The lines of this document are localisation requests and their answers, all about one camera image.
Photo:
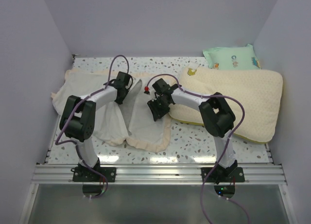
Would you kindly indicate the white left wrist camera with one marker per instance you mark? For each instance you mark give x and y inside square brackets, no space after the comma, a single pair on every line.
[133,80]

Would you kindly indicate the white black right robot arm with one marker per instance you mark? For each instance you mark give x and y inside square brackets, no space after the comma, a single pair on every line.
[217,116]

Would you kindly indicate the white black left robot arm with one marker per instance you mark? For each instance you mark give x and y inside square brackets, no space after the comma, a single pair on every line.
[80,112]

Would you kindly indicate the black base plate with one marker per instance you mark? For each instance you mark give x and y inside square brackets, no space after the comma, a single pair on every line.
[95,174]
[234,173]

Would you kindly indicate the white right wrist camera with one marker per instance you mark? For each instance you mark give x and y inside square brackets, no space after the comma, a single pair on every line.
[153,94]

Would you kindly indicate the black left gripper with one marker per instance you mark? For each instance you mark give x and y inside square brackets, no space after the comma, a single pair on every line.
[120,100]

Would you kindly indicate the aluminium front rail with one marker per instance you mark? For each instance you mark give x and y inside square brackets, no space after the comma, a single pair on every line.
[164,174]

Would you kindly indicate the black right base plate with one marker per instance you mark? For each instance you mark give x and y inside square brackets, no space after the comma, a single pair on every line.
[234,173]

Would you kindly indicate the white pillowcase with cream ruffle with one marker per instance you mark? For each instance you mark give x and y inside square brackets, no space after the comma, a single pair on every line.
[133,123]

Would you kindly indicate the green cartoon print pillow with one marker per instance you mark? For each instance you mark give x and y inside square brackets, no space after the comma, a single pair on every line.
[232,58]

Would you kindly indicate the cream yellow dotted pillow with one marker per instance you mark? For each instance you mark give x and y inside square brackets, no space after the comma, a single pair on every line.
[255,96]

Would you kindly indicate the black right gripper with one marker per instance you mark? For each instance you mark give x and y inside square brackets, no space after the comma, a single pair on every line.
[157,112]

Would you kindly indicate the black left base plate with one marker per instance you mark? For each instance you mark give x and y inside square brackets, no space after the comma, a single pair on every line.
[95,174]

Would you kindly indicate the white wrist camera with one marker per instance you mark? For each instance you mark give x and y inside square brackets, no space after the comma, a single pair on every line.
[153,94]
[133,80]

